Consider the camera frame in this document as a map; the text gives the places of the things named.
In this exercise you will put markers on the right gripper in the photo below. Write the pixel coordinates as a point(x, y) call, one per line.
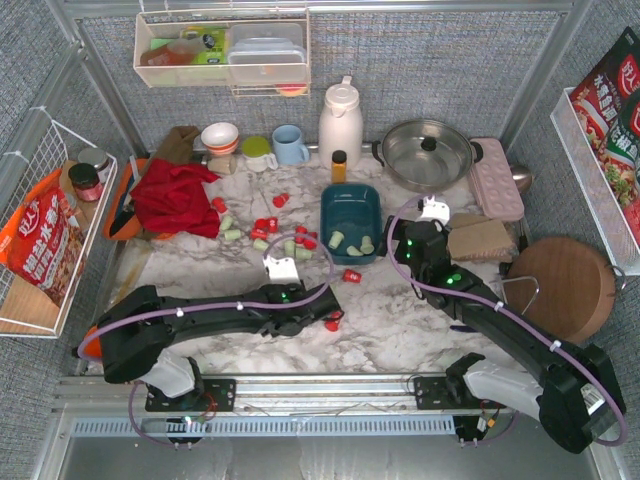
point(400, 230)

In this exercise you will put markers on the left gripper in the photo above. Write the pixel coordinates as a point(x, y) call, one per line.
point(317, 304)

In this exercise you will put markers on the teal storage basket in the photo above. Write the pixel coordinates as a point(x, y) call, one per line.
point(355, 210)

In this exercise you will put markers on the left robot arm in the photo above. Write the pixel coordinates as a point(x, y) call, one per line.
point(132, 340)

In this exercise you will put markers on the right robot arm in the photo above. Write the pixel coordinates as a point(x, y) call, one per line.
point(572, 391)

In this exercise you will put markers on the brown cardboard sheet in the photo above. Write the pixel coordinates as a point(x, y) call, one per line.
point(476, 237)

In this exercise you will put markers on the steel pot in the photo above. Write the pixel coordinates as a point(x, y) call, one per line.
point(426, 156)

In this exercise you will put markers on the pink egg tray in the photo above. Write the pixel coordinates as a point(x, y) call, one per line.
point(492, 183)

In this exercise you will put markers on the orange juice bottle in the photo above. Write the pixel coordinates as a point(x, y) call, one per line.
point(338, 167)

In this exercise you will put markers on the round wooden board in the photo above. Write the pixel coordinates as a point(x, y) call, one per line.
point(563, 286)

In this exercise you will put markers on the white thermos jug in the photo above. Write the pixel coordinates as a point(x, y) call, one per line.
point(341, 124)

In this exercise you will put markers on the red cloth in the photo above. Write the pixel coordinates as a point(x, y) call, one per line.
point(170, 199)

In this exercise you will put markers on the green lidded cup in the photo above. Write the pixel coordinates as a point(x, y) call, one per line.
point(258, 154)

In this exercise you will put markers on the blue mug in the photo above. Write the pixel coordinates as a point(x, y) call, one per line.
point(288, 146)

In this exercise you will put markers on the orange tray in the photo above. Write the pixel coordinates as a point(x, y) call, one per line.
point(122, 200)

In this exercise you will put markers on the white orange bowl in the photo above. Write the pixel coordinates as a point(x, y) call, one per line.
point(220, 138)

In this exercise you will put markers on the black knife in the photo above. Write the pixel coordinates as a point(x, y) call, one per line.
point(120, 220)

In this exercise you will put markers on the orange mug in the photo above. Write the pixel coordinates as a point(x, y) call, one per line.
point(92, 348)

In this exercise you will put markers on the olive brown cloth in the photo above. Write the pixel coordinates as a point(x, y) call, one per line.
point(177, 146)

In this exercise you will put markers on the white mesh rack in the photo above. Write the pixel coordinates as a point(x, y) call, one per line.
point(610, 222)

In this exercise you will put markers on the red seasoning packet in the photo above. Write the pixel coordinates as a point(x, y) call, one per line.
point(606, 103)

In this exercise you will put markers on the dark lid jar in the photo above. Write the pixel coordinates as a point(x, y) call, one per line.
point(85, 181)

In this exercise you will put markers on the metal lid jar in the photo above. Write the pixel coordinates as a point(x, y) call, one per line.
point(97, 158)

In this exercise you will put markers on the red snack bag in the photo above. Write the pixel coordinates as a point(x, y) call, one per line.
point(39, 243)

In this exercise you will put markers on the clear plastic food box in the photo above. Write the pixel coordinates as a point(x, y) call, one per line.
point(266, 53)

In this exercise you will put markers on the clear wall shelf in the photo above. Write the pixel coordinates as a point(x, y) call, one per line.
point(163, 59)

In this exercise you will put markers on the white wire basket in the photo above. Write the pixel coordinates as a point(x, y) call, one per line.
point(25, 310)

